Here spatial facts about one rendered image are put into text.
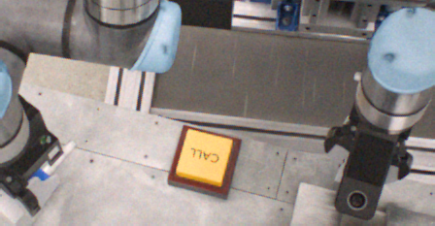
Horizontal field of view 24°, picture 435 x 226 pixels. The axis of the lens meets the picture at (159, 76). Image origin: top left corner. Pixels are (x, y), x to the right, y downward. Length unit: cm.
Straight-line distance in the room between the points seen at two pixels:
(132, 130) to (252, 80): 70
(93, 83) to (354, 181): 119
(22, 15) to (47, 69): 127
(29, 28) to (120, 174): 38
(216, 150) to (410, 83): 39
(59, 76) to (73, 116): 91
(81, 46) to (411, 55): 32
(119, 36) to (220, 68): 106
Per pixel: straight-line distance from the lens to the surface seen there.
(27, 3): 105
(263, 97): 204
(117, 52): 103
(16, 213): 131
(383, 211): 129
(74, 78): 230
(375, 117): 111
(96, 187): 137
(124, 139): 138
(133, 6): 98
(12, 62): 104
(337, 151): 127
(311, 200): 127
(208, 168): 133
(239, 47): 208
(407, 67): 100
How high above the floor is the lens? 210
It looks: 67 degrees down
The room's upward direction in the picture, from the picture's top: 6 degrees counter-clockwise
